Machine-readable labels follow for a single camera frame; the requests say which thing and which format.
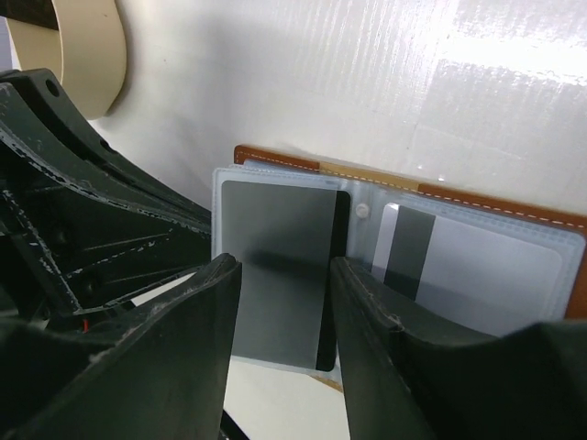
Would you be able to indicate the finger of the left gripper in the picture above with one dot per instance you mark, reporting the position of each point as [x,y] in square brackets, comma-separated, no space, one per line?
[48,101]

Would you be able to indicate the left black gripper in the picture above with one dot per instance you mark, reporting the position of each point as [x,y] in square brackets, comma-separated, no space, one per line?
[68,252]

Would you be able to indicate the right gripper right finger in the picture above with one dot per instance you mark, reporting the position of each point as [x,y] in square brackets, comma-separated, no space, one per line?
[410,374]

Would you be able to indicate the beige card tray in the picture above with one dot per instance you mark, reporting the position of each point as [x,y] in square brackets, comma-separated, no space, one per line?
[82,42]

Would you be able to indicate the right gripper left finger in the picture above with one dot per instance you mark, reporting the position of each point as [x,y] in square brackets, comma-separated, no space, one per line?
[158,371]

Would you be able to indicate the brown leather card holder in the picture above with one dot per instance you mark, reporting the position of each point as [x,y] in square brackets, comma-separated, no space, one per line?
[370,190]

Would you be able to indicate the grey credit card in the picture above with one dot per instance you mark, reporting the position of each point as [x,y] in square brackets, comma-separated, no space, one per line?
[467,271]
[285,237]

